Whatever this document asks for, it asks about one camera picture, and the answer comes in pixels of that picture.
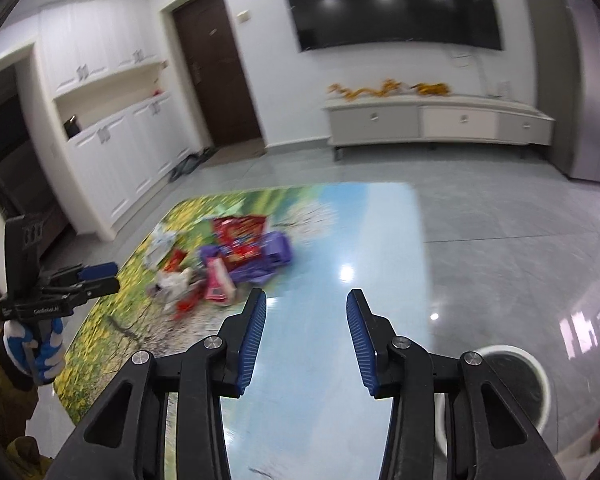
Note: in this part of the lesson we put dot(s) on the brown doormat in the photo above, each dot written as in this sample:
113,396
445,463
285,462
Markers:
240,152

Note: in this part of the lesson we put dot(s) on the white television stand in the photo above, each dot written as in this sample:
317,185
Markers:
430,122

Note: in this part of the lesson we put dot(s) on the person's left forearm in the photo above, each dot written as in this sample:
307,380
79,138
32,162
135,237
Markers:
0,385

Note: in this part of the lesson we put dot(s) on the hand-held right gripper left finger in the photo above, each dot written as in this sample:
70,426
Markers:
252,342

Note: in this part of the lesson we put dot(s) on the short golden dragon ornament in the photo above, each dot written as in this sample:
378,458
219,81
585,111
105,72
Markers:
430,89

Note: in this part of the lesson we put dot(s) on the person's left hand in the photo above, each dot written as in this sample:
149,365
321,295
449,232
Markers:
47,357

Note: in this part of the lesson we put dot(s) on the small red wrapper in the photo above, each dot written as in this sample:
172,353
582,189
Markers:
187,304
175,258

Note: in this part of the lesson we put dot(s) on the purple plastic bag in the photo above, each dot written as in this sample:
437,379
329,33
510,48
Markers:
275,255

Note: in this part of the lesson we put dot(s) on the clear white wrapper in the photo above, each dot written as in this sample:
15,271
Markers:
159,245

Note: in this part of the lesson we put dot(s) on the dark shoes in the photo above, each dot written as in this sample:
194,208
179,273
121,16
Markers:
187,164

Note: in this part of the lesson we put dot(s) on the black wall television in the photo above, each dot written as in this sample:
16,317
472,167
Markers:
390,0

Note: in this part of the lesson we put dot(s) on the white wall cabinet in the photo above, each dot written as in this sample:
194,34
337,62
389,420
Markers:
105,125

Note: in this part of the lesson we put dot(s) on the white wall socket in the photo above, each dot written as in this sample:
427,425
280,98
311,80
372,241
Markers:
463,60

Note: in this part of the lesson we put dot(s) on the white bin with black liner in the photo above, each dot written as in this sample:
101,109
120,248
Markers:
517,385

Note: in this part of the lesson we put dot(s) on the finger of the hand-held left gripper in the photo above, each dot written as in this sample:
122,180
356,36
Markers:
97,271
100,288

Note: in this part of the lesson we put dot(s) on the black box on shelf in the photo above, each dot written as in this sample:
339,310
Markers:
72,127

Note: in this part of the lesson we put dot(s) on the long golden dragon ornament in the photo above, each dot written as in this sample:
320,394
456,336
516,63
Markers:
365,91

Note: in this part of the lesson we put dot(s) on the red snack bag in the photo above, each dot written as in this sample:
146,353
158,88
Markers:
240,237

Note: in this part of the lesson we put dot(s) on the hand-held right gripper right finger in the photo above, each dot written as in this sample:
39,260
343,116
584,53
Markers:
361,345

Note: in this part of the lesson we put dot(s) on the pink packet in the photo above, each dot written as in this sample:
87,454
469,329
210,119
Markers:
219,282

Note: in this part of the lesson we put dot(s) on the dark brown door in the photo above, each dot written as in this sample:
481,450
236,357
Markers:
217,70

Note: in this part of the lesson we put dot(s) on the landscape print table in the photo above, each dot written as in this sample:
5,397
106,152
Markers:
325,260

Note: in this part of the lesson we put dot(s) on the beige wall switch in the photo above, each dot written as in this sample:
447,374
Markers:
244,17

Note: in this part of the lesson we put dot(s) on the grey refrigerator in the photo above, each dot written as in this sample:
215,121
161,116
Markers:
575,85

